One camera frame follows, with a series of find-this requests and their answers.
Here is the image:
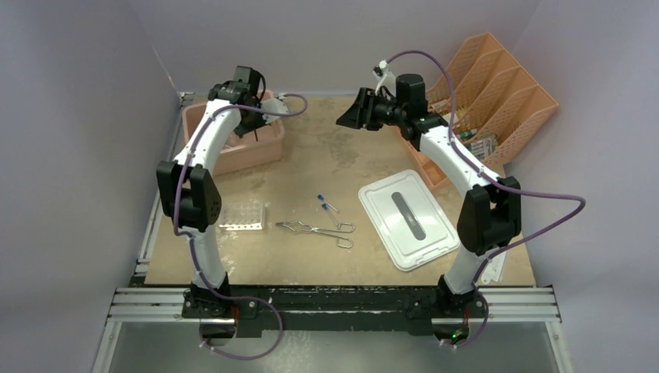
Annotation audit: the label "clear well plate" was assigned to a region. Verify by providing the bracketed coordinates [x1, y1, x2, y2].
[217, 202, 266, 231]

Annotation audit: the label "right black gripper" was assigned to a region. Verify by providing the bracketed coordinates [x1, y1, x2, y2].
[337, 88, 407, 132]

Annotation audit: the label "white plastic strip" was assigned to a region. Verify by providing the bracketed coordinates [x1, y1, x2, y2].
[479, 252, 507, 285]

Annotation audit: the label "blue capped test tube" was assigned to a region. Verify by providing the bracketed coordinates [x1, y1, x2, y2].
[322, 203, 339, 227]
[317, 194, 340, 213]

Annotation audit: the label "orange mesh file organizer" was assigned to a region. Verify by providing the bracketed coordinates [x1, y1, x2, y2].
[401, 33, 560, 189]

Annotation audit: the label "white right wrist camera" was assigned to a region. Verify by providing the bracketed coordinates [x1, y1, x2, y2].
[372, 60, 396, 97]

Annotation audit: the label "pink plastic bin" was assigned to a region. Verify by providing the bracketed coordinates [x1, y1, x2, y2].
[182, 99, 285, 176]

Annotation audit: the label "set of coloured markers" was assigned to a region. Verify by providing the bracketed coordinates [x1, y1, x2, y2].
[465, 135, 497, 161]

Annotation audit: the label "aluminium rail frame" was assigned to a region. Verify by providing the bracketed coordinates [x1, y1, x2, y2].
[94, 96, 570, 372]

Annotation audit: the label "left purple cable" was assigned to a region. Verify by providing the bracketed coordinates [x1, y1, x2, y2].
[172, 92, 309, 361]

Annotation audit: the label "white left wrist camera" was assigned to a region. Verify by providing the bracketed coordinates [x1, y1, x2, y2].
[261, 97, 290, 124]

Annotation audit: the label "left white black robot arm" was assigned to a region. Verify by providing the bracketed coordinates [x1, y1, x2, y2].
[156, 66, 265, 318]

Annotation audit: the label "white plastic bin lid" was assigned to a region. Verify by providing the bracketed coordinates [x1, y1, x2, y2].
[358, 169, 460, 272]

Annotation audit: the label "metal crucible tongs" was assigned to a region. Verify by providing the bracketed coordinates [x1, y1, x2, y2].
[275, 221, 356, 249]

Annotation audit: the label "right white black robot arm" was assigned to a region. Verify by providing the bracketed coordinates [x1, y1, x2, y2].
[336, 73, 521, 316]

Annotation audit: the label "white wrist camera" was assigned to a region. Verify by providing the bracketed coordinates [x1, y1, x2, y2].
[261, 97, 290, 124]
[372, 60, 396, 97]

